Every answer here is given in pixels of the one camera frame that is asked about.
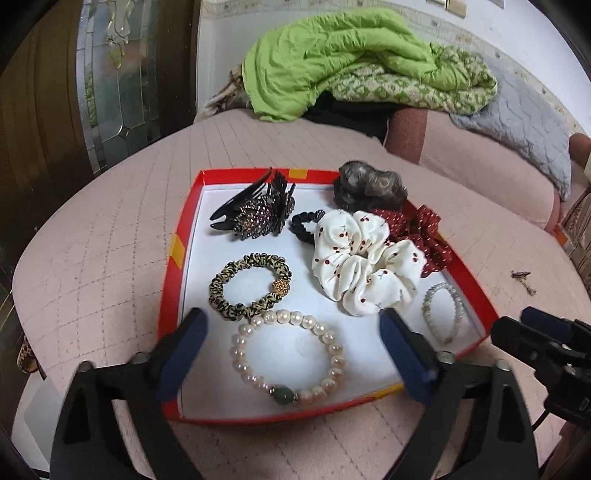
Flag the beige fringed cloth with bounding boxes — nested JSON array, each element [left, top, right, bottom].
[[203, 65, 252, 121]]

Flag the pale green bead bracelet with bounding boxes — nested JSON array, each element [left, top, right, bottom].
[[422, 282, 465, 344]]

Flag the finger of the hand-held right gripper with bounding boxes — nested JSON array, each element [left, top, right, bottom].
[[490, 316, 561, 374], [521, 307, 583, 341]]

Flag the beige patterned fabric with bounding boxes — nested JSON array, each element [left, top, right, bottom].
[[561, 185, 591, 278]]

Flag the black cloth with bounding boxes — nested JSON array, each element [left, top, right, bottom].
[[305, 91, 400, 141]]

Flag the leopard print slipper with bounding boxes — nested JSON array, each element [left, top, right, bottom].
[[17, 339, 41, 376]]

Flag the dark metal hair pin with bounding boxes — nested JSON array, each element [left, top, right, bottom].
[[512, 270, 536, 295]]

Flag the pearl bracelet with green stone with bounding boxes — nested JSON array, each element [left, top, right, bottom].
[[232, 310, 346, 408]]

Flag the red dotted scrunchie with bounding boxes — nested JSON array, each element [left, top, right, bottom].
[[369, 205, 455, 278]]

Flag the pink bolster pillow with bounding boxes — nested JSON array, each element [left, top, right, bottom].
[[384, 108, 591, 232]]

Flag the black rhinestone hair claw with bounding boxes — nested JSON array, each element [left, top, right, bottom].
[[209, 167, 296, 241]]

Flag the green quilt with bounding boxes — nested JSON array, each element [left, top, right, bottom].
[[241, 9, 498, 123]]

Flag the black hair tie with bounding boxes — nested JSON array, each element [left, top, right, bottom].
[[289, 209, 326, 245]]

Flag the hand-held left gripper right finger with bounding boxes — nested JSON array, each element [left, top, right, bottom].
[[379, 307, 541, 480]]

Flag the leopard print hair tie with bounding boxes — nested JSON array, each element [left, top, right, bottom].
[[209, 253, 293, 321]]

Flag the brass wall switch plate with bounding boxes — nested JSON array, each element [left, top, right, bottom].
[[427, 0, 468, 19]]

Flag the red cardboard box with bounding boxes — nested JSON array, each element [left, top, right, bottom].
[[157, 168, 500, 424]]

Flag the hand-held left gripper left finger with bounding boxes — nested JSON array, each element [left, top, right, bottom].
[[48, 307, 208, 480]]

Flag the wooden door with glass panel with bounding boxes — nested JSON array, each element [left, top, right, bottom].
[[0, 0, 201, 241]]

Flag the grey quilted blanket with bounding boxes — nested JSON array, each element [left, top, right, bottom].
[[450, 69, 573, 200]]

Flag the white cherry print scrunchie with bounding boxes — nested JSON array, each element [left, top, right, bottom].
[[310, 209, 428, 317]]

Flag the grey brown scrunchie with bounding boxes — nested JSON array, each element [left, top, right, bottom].
[[332, 161, 408, 214]]

